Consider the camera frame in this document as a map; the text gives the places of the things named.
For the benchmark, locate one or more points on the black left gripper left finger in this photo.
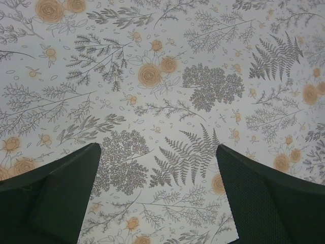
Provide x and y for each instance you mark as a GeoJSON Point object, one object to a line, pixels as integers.
{"type": "Point", "coordinates": [48, 204]}

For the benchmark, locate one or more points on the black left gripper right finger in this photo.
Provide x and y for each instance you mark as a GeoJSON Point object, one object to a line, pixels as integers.
{"type": "Point", "coordinates": [269, 206]}

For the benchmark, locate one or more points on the floral patterned table cloth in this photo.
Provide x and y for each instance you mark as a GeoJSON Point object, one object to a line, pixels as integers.
{"type": "Point", "coordinates": [159, 85]}

